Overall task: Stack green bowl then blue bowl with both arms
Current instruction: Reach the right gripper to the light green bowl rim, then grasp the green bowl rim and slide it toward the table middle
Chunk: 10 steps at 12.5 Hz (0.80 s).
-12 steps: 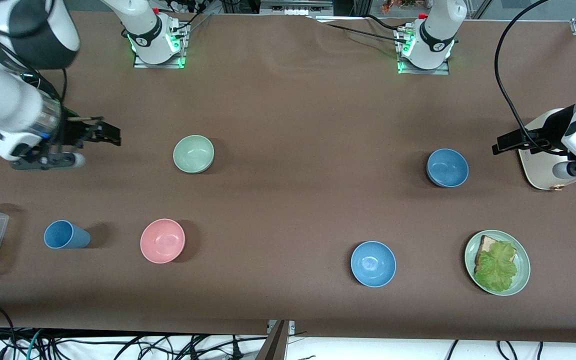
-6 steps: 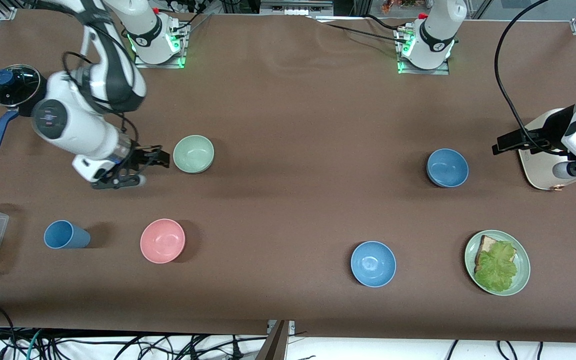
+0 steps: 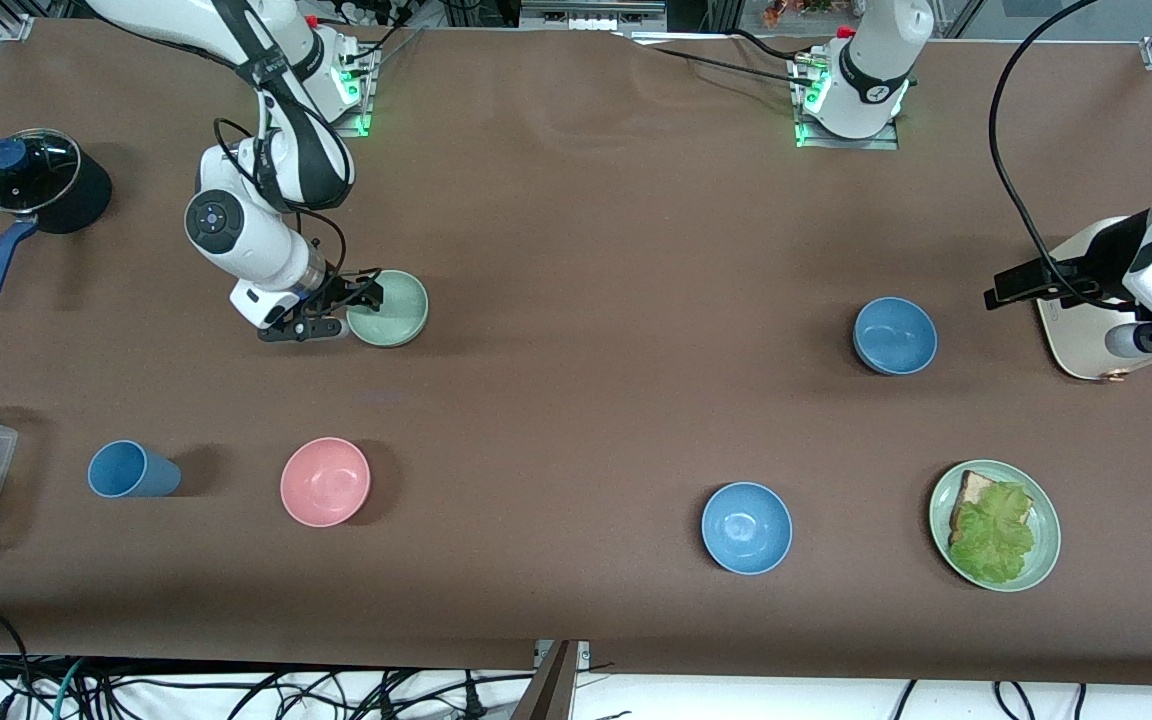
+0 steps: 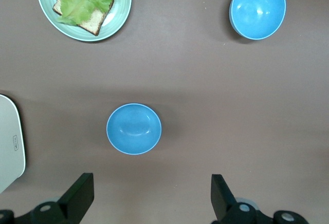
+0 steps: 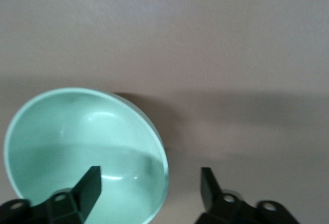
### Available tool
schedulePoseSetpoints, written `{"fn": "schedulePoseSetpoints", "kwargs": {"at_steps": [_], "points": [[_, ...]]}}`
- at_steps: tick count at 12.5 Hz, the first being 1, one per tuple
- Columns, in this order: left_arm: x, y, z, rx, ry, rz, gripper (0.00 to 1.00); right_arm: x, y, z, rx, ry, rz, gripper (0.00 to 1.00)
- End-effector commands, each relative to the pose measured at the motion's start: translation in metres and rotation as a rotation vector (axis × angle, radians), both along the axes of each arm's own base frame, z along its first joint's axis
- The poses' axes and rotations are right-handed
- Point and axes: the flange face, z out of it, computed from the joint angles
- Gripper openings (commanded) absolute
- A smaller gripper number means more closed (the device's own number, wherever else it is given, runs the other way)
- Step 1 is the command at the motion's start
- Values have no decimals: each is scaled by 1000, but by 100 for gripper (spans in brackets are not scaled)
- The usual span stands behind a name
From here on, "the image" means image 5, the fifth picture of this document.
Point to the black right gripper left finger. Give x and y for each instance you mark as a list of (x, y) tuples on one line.
[(77, 203)]

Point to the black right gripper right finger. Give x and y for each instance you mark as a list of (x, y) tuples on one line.
[(221, 208)]

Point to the green bowl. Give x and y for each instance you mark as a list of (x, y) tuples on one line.
[(77, 131)]

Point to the brown table cover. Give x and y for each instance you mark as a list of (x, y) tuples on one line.
[(205, 41)]

